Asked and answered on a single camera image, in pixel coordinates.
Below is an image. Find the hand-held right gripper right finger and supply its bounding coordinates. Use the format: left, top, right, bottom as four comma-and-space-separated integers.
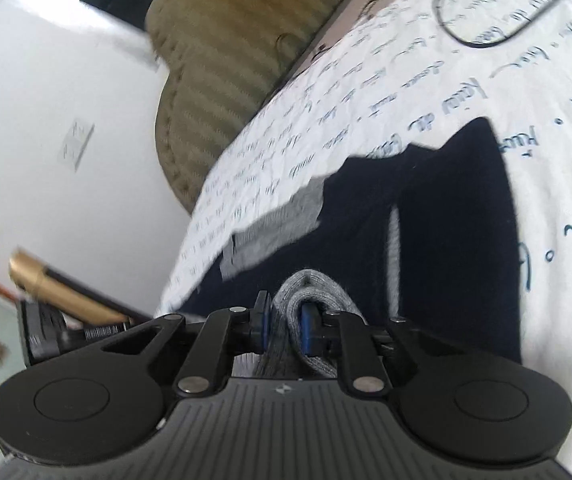
300, 301, 459, 401

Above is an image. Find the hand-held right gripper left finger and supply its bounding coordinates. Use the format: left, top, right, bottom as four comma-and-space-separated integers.
100, 291, 274, 401

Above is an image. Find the grey sweater with navy sleeves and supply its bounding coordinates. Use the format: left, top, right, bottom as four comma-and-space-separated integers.
176, 117, 524, 381

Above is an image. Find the brown wooden furniture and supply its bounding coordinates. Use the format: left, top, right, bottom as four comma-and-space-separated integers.
8, 252, 154, 327

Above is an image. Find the olive striped headboard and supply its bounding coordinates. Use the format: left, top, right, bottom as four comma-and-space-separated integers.
145, 0, 381, 218

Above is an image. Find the mauve bed sheet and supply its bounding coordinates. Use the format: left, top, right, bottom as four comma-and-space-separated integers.
273, 0, 449, 91

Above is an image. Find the white wall socket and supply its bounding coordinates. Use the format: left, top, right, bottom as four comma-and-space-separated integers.
60, 118, 95, 174

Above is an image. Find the thin black headboard cable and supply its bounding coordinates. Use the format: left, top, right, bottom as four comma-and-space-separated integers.
275, 32, 300, 62

